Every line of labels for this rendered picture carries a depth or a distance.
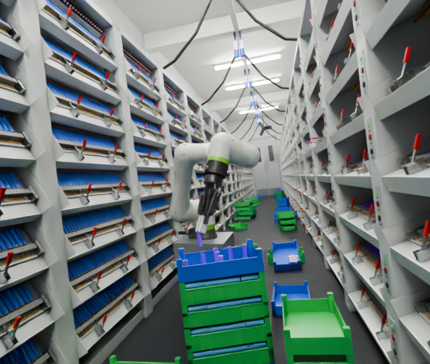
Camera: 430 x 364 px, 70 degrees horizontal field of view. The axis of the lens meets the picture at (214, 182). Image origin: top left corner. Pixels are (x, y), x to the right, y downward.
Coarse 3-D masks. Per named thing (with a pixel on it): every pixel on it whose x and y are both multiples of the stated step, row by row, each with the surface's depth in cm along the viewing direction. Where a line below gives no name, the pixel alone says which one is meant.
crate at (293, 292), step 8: (280, 288) 187; (288, 288) 186; (296, 288) 185; (304, 288) 184; (272, 296) 172; (280, 296) 184; (288, 296) 182; (296, 296) 181; (304, 296) 180; (272, 304) 159; (280, 304) 172; (272, 312) 159; (280, 312) 158
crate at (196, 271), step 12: (180, 252) 123; (204, 252) 125; (240, 252) 126; (252, 252) 125; (180, 264) 105; (192, 264) 125; (204, 264) 106; (216, 264) 106; (228, 264) 106; (240, 264) 106; (252, 264) 107; (180, 276) 105; (192, 276) 105; (204, 276) 106; (216, 276) 106; (228, 276) 106
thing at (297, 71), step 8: (296, 72) 292; (296, 80) 292; (296, 96) 294; (304, 112) 292; (304, 120) 292; (304, 136) 292; (304, 144) 292; (304, 160) 293; (312, 184) 292; (312, 208) 292; (312, 224) 292; (312, 232) 293
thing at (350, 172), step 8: (344, 160) 154; (352, 160) 153; (360, 160) 152; (368, 160) 96; (336, 168) 155; (344, 168) 152; (352, 168) 140; (360, 168) 110; (368, 168) 96; (336, 176) 150; (344, 176) 133; (352, 176) 119; (360, 176) 108; (368, 176) 99; (344, 184) 140; (352, 184) 125; (360, 184) 113; (368, 184) 103
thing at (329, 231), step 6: (324, 222) 223; (330, 222) 205; (324, 228) 223; (330, 228) 206; (336, 228) 203; (324, 234) 215; (330, 234) 202; (336, 234) 194; (330, 240) 192; (336, 240) 165; (336, 246) 172
